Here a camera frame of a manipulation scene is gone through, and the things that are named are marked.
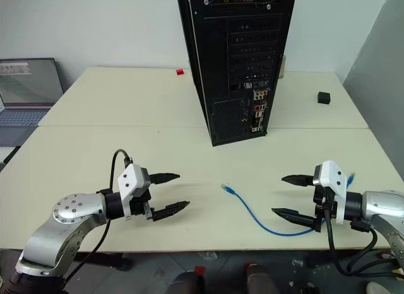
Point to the small red block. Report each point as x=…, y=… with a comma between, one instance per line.
x=180, y=72

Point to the dark rounded shape red mark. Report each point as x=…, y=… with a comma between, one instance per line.
x=186, y=283

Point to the white shoe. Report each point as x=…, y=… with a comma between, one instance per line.
x=378, y=288

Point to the small black box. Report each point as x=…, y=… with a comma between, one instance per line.
x=324, y=97

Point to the dark rounded brownish shape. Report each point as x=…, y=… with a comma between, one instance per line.
x=260, y=279

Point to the grey open laptop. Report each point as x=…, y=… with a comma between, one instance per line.
x=28, y=82

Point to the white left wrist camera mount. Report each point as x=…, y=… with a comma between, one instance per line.
x=131, y=180

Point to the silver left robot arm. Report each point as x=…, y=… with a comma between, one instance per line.
x=69, y=213

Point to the beige object behind tower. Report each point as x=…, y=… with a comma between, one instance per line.
x=284, y=67

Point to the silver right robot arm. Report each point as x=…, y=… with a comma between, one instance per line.
x=380, y=209

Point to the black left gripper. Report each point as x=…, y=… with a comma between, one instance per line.
x=139, y=204

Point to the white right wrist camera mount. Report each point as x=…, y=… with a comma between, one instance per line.
x=331, y=177

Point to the black computer tower case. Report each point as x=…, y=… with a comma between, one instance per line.
x=236, y=70

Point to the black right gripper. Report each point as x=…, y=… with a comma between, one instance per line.
x=322, y=209

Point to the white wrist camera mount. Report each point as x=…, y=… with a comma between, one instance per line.
x=331, y=177
x=131, y=180

